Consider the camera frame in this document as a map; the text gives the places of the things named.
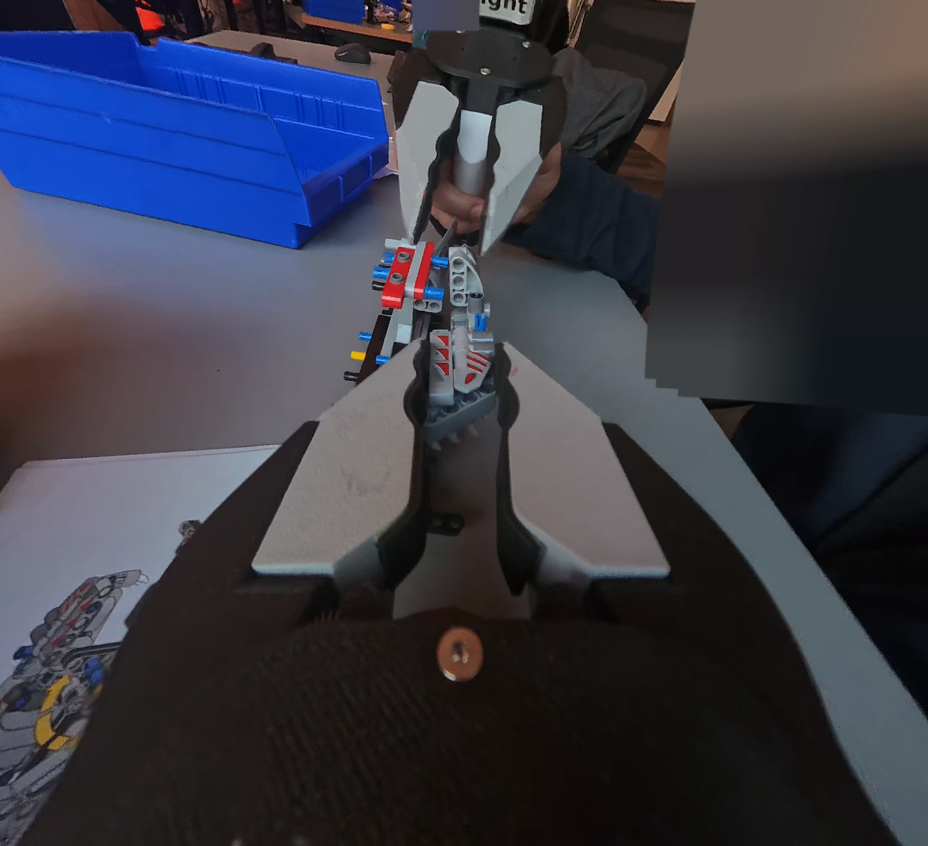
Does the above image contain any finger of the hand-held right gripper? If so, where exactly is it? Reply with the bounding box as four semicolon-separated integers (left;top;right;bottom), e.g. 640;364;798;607
397;79;465;243
478;94;546;258

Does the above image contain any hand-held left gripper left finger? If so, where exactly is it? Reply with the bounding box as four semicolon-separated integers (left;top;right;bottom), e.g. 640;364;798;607
252;337;436;597

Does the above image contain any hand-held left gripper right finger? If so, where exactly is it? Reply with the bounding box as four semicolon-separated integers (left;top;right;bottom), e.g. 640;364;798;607
494;341;673;598

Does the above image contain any black lego chassis assembly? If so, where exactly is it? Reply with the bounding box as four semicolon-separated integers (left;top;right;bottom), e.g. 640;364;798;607
343;237;501;398

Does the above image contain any person's right forearm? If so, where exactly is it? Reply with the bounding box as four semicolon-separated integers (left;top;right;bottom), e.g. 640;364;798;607
500;154;661;314

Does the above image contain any lego instruction booklet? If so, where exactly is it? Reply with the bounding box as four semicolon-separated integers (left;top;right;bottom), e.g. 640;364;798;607
0;444;282;821

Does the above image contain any person's right hand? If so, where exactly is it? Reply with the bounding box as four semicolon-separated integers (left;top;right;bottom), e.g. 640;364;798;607
431;142;564;264

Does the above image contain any black mesh chair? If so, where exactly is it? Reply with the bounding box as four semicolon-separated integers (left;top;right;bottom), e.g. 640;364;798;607
573;0;690;173

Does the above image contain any small blue storage bin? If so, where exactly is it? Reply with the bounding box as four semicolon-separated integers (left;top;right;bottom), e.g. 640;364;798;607
299;0;368;26

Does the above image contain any large blue plastic bin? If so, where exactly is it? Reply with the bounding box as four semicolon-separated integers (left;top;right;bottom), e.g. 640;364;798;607
0;30;392;250

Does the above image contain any person's dark blue clothing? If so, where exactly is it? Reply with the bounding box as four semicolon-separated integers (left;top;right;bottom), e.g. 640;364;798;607
728;402;928;717

